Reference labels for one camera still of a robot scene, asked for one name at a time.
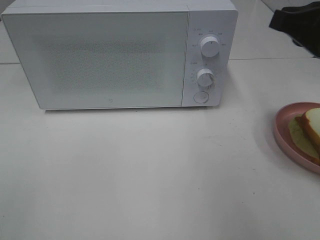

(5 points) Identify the round door release button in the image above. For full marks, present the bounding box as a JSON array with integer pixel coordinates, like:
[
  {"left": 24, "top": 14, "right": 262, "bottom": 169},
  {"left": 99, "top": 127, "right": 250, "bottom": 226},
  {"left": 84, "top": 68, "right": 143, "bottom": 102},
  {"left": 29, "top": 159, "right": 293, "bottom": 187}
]
[{"left": 193, "top": 91, "right": 209, "bottom": 104}]

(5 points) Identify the pink plate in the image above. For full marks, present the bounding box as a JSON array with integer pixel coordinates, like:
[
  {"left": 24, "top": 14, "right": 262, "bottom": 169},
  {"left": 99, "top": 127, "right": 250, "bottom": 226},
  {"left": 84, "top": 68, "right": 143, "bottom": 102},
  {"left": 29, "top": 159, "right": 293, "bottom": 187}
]
[{"left": 273, "top": 102, "right": 320, "bottom": 175}]

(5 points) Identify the white bread sandwich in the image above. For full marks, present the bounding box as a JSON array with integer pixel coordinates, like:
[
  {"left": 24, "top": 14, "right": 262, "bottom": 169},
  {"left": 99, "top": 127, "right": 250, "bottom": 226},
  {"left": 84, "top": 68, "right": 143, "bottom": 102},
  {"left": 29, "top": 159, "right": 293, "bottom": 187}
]
[{"left": 288, "top": 107, "right": 320, "bottom": 166}]

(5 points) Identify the white microwave door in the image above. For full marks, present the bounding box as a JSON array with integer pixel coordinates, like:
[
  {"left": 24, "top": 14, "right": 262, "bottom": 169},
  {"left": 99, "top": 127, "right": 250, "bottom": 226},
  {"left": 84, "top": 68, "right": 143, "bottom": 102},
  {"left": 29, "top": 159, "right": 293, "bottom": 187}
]
[{"left": 3, "top": 12, "right": 188, "bottom": 110}]

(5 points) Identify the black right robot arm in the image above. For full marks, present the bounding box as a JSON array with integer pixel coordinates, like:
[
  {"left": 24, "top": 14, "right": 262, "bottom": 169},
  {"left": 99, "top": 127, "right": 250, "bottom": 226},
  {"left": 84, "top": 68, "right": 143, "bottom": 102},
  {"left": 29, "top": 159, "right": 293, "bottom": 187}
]
[{"left": 269, "top": 1, "right": 320, "bottom": 58}]

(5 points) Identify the lower white microwave knob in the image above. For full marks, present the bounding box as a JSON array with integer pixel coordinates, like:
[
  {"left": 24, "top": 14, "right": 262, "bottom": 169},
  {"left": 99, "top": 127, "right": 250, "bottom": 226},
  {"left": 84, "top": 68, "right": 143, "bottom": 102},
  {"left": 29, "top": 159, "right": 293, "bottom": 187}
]
[{"left": 196, "top": 68, "right": 214, "bottom": 87}]

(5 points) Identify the white microwave knob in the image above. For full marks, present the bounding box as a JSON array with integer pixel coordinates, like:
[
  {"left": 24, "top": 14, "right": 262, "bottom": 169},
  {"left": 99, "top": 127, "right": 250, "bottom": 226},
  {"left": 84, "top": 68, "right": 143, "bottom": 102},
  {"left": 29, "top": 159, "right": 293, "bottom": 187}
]
[
  {"left": 199, "top": 34, "right": 221, "bottom": 58},
  {"left": 196, "top": 68, "right": 214, "bottom": 87}
]

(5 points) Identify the upper white microwave knob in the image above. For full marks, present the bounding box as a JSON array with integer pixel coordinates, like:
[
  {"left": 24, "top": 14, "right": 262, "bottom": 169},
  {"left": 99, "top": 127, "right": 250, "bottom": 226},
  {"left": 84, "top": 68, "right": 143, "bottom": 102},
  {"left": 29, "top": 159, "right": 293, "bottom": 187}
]
[{"left": 199, "top": 34, "right": 221, "bottom": 58}]

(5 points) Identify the white microwave oven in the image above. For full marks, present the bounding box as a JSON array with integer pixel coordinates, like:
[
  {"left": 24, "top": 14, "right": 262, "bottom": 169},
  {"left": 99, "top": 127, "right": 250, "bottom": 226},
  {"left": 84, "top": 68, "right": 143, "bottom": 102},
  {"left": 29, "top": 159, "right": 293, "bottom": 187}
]
[{"left": 1, "top": 0, "right": 238, "bottom": 109}]

